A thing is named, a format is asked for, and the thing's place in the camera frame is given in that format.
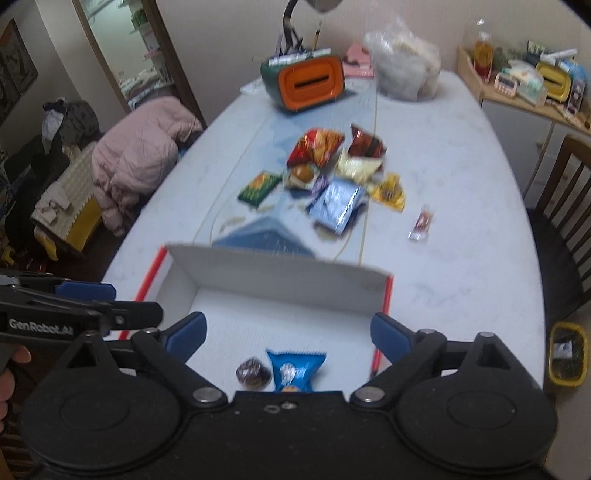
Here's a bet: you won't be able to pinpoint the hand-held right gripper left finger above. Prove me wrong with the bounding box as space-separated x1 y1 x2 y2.
58 312 229 407

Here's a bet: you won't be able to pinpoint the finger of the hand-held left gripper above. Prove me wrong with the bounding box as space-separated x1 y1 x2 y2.
0 272 116 302
92 301 164 335

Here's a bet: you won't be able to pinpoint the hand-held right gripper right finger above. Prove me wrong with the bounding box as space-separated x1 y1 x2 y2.
351 312 518 407

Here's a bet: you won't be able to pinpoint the dark round snack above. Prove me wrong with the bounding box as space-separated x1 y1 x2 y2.
235 356 271 391

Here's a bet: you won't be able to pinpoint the white cardboard box red edges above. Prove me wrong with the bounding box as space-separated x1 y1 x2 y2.
117 243 395 393

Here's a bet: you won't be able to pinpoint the small red white snack stick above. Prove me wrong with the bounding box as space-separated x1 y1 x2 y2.
407 205 435 241

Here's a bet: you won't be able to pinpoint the dull blue packet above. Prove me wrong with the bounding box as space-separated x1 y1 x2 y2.
344 203 369 229

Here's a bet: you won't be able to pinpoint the silver blue snack packet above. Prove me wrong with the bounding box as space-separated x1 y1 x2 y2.
307 179 368 236

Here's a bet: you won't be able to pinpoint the yellow snack packet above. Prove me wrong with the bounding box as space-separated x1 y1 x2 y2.
369 173 407 212

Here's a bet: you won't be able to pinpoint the green snack packet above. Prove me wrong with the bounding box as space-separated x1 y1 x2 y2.
238 171 282 206

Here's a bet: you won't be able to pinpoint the small purple snack packet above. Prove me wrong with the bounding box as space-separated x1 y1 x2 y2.
308 174 333 199

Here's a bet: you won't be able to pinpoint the pale yellow snack bag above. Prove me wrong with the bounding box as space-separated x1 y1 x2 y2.
335 152 385 185

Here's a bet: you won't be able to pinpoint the clear bun packet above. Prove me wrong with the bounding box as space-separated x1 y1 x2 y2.
283 162 324 191

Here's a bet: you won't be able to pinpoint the dark red snack bag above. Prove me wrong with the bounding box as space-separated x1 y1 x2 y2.
347 124 387 160

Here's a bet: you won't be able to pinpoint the red chips bag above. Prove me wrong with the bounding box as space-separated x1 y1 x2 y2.
286 128 346 171

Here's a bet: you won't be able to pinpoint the person's left hand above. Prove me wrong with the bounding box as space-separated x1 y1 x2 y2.
0 346 32 422

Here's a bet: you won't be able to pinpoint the beige quilted cloth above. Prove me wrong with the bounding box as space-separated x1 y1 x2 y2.
31 147 95 236

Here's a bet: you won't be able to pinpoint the pink padded jacket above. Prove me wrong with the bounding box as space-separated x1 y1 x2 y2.
91 96 204 237

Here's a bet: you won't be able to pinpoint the yellow basket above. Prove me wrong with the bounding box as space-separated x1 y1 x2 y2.
548 322 589 386

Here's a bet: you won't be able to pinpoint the dark grey jacket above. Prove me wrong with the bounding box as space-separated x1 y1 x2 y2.
44 99 100 153

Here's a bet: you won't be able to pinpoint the white cabinet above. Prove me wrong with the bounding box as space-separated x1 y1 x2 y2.
480 97 591 208

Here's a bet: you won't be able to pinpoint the wooden chair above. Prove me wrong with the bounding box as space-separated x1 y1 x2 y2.
524 135 591 324

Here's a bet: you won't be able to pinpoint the white shelf unit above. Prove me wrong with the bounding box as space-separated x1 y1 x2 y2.
117 0 178 100

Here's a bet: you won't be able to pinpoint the green orange tissue box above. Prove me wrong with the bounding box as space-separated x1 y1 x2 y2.
260 47 346 112

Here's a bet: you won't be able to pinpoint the clear plastic bag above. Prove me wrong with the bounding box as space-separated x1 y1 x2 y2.
364 16 441 100

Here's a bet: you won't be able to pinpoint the white wet wipes pack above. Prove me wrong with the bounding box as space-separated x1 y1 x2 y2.
505 60 548 102

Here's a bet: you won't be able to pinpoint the orange liquid bottle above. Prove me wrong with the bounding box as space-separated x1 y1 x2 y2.
475 30 493 77

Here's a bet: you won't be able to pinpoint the yellow tissue box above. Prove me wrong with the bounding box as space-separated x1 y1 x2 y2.
536 62 575 103

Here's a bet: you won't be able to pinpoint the clear glass dome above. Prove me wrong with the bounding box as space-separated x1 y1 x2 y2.
462 18 499 58

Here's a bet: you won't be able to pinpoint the silver desk lamp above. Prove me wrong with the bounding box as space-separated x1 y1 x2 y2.
283 0 345 52

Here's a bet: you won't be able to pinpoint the light blue packet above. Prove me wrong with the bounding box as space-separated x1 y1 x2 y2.
558 60 588 94

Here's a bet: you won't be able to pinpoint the framed wall picture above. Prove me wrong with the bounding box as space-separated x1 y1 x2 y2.
0 21 38 125

